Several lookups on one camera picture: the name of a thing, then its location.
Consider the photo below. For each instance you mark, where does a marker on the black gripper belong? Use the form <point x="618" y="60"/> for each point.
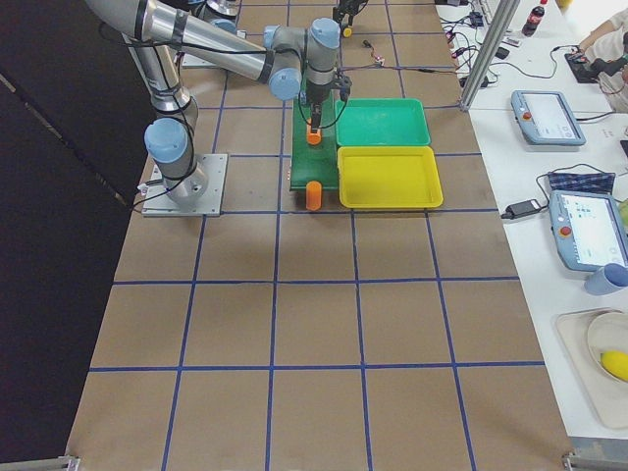
<point x="344" y="11"/>
<point x="317" y="97"/>

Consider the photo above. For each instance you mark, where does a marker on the orange cylinder marked 4680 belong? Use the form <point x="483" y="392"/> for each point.
<point x="313" y="136"/>

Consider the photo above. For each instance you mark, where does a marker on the plain orange cylinder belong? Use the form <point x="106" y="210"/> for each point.
<point x="313" y="196"/>

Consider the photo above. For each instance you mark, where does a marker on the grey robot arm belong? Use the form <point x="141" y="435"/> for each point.
<point x="223" y="14"/>
<point x="178" y="47"/>

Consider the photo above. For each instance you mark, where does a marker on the green plastic tray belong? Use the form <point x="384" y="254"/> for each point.
<point x="381" y="122"/>

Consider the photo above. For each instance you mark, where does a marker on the green conveyor belt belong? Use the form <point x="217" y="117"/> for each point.
<point x="313" y="162"/>

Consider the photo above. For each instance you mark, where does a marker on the yellow plastic tray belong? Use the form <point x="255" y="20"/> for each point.
<point x="389" y="177"/>

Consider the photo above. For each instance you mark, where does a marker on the cola bottle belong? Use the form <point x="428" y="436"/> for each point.
<point x="534" y="18"/>

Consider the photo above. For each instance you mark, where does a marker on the black power adapter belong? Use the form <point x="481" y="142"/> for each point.
<point x="521" y="209"/>

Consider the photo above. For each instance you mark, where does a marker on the grey teach pendant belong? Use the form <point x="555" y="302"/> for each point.
<point x="587" y="230"/>
<point x="545" y="119"/>

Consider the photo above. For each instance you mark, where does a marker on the blue plastic cup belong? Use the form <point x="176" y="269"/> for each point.
<point x="606" y="280"/>

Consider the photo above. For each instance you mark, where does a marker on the beige serving tray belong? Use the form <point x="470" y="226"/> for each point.
<point x="586" y="336"/>

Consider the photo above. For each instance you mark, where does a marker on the yellow lemon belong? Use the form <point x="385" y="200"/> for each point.
<point x="615" y="363"/>

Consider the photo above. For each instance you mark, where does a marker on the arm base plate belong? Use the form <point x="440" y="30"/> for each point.
<point x="199" y="194"/>

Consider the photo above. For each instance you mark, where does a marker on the aluminium frame post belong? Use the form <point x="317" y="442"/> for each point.
<point x="497" y="29"/>

